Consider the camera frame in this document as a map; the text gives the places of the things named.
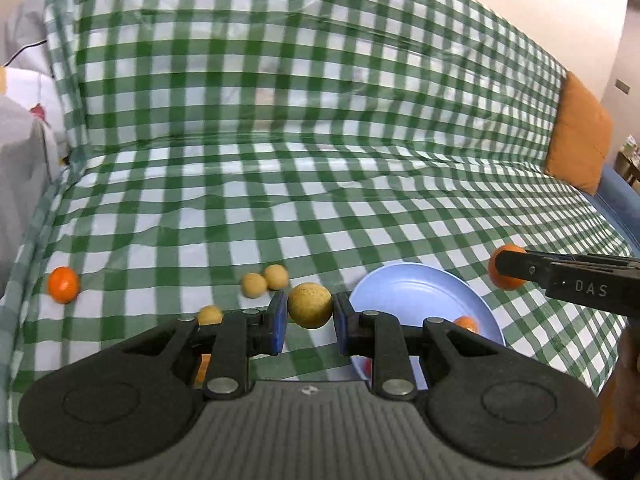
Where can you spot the white floral bedding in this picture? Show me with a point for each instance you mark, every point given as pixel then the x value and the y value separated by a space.
pixel 35 95

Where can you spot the plastic-wrapped tangerine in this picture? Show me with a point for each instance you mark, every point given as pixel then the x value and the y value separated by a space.
pixel 202 370

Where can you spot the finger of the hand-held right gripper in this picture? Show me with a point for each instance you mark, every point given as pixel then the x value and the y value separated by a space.
pixel 522 265

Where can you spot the longan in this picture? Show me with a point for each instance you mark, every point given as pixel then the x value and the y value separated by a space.
pixel 210 315
pixel 276 276
pixel 310 306
pixel 254 285

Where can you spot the grey cloth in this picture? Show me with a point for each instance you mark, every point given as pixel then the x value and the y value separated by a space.
pixel 20 170

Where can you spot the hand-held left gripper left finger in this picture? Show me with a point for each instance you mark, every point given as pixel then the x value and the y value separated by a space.
pixel 278 322

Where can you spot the blue sofa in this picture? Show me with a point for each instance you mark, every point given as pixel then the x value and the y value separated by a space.
pixel 620 200

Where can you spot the green checked tablecloth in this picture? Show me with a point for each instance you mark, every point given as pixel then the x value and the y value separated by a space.
pixel 300 160

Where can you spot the wall socket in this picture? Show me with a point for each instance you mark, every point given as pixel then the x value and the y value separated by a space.
pixel 623 86

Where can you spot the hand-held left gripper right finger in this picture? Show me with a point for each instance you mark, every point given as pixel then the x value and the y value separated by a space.
pixel 342 327

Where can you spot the blue plate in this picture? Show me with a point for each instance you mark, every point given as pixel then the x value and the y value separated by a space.
pixel 415 295

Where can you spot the orange cushion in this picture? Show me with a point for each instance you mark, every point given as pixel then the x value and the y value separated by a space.
pixel 580 130

